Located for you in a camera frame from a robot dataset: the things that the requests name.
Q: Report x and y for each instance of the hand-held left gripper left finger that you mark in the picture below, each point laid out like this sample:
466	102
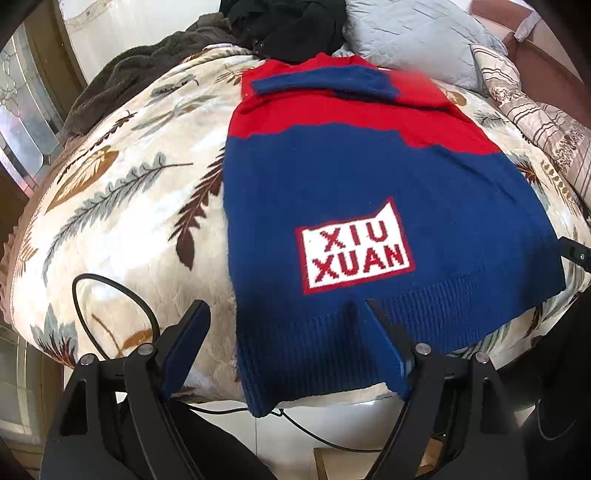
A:
184	344

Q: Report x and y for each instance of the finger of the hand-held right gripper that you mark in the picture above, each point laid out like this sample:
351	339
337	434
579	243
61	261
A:
577	254

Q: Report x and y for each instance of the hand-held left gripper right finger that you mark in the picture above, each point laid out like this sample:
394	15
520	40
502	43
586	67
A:
387	350

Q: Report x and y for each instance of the red and blue knit sweater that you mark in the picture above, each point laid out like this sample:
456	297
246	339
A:
369	194

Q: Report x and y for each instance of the person's dark clothing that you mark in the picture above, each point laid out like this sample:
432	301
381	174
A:
554	369

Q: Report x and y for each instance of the leaf print fleece blanket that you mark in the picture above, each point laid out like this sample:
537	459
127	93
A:
138	184

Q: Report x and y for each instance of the brown headboard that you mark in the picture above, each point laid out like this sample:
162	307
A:
545	64

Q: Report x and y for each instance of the grey cloth strip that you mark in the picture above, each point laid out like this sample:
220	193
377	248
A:
527	26

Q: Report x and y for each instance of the grey quilted pillow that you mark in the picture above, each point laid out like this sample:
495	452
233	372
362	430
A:
415	37

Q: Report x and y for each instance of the patterned glass window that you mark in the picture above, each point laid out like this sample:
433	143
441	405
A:
27	120

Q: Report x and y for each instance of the dark brown fleece blanket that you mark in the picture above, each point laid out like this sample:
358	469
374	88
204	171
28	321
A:
138	60

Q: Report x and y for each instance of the black cloth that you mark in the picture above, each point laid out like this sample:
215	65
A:
295	27

